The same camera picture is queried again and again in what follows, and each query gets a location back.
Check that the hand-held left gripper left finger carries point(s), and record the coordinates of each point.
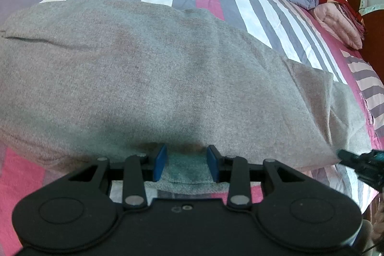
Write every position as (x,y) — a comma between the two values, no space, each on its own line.
(160,161)

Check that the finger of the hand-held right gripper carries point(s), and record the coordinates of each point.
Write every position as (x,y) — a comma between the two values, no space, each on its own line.
(348,156)

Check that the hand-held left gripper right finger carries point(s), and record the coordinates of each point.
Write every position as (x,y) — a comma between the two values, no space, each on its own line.
(212,164)

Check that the grey pants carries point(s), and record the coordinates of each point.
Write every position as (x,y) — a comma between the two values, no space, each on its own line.
(150,79)

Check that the person's right hand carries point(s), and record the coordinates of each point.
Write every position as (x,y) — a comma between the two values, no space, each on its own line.
(375,232)

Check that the striped pillow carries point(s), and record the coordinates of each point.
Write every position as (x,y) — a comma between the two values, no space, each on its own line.
(366,79)

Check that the dark red headboard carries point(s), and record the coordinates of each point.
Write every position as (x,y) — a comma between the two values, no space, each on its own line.
(375,34)

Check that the folded pink blanket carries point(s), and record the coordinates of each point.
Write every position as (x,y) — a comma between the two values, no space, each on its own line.
(336,22)

